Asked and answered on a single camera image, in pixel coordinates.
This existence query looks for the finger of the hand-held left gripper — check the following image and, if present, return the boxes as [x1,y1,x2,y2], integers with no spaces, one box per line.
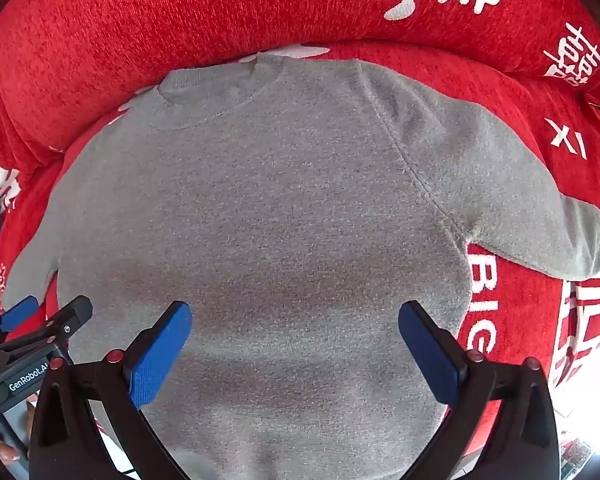
[0,295,40,334]
[0,295,94,361]

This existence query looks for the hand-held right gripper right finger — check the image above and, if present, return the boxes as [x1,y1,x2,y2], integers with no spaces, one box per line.
[398,301,562,480]

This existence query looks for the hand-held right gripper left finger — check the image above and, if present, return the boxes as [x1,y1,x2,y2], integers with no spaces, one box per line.
[27,301,194,480]

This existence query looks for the grey knit sweater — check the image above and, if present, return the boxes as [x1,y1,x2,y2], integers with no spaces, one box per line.
[2,52,600,480]

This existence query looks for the person's left hand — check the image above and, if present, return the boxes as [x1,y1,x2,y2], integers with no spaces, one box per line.
[0,400,40,466]

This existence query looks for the red printed sofa seat cover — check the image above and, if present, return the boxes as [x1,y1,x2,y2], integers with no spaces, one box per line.
[0,42,600,480]

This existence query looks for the red printed sofa back cushion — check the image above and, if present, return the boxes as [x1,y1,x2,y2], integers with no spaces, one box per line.
[0,0,600,211]

